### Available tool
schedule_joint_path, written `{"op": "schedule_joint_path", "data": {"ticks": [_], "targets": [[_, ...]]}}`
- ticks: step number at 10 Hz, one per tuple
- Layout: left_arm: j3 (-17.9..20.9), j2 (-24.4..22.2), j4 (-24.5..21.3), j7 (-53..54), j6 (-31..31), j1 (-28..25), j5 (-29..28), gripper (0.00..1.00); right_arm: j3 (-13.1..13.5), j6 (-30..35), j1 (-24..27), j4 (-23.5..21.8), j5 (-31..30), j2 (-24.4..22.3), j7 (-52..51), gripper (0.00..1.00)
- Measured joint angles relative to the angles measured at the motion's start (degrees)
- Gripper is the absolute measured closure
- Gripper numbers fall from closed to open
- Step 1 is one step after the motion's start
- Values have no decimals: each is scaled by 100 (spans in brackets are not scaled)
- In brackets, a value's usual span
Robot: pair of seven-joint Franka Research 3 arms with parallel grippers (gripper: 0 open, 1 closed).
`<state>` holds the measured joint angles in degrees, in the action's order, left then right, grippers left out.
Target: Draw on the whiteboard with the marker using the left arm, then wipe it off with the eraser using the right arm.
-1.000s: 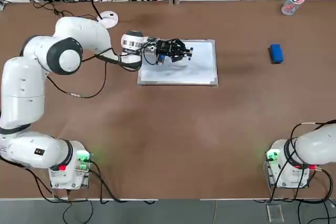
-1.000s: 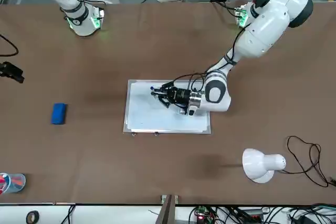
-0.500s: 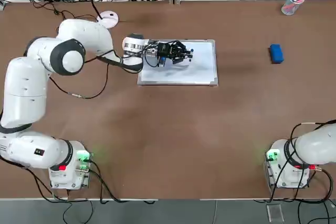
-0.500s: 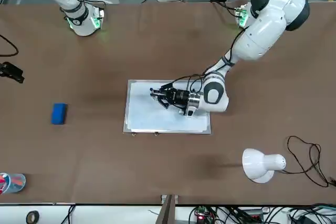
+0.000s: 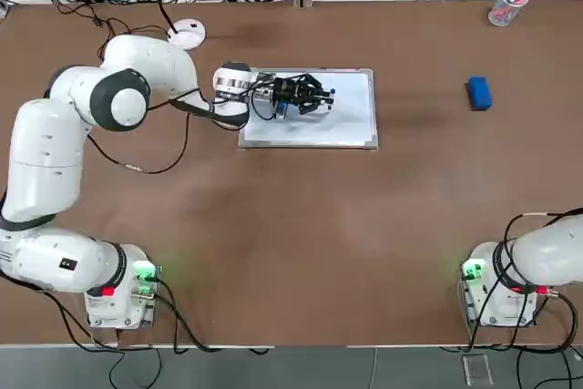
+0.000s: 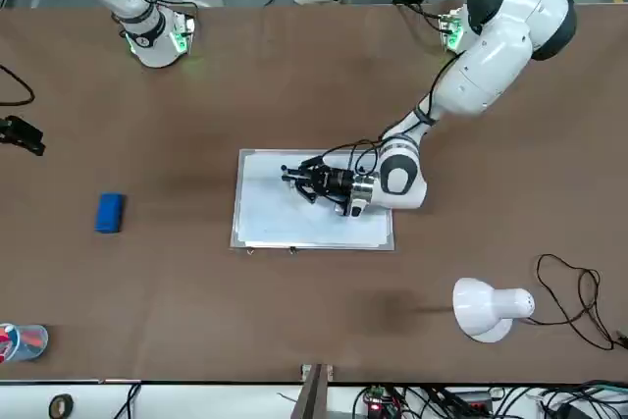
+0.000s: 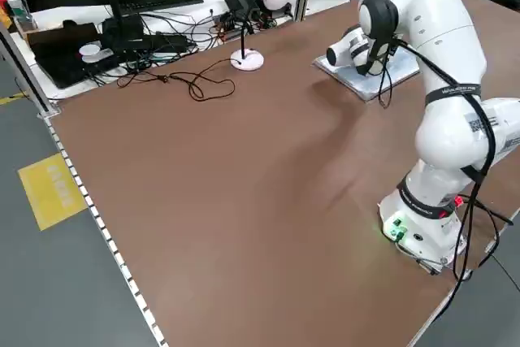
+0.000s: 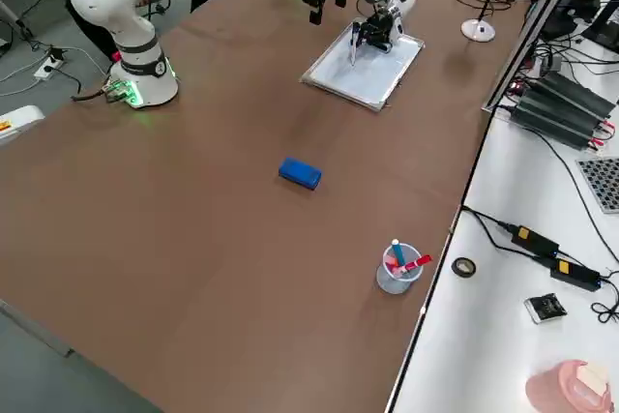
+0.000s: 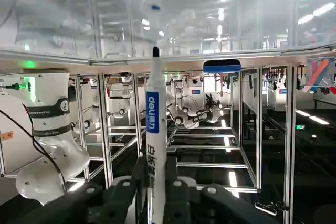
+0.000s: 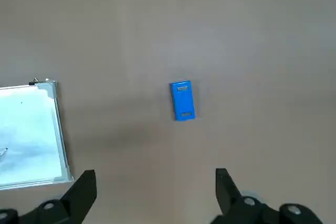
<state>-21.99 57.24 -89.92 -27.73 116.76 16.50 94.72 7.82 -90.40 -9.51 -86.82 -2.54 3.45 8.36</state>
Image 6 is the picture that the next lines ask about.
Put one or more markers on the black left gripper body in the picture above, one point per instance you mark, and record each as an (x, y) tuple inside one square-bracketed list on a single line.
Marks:
[(333, 182)]

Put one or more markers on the white blue whiteboard marker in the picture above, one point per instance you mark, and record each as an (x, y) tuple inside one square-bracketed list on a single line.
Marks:
[(289, 173)]

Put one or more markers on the blue whiteboard eraser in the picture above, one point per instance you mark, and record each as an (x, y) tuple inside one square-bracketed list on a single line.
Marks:
[(110, 213)]

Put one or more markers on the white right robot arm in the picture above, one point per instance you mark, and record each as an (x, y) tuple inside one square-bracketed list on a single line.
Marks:
[(147, 31)]

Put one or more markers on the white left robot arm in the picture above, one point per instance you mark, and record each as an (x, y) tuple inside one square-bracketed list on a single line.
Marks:
[(495, 56)]

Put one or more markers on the silver framed whiteboard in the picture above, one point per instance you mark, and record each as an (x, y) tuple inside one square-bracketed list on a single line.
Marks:
[(275, 223)]

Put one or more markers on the white desk lamp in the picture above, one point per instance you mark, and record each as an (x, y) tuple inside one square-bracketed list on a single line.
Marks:
[(486, 311)]

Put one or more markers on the clear plastic pen cup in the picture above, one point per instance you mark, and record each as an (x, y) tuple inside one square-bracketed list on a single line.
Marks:
[(29, 343)]

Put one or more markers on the circuit board with red light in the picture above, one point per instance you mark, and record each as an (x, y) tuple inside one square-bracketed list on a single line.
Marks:
[(378, 399)]

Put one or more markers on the black tape roll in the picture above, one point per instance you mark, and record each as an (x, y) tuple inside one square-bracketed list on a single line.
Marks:
[(62, 405)]

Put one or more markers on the aluminium frame post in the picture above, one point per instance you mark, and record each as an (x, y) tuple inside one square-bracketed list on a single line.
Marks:
[(314, 394)]

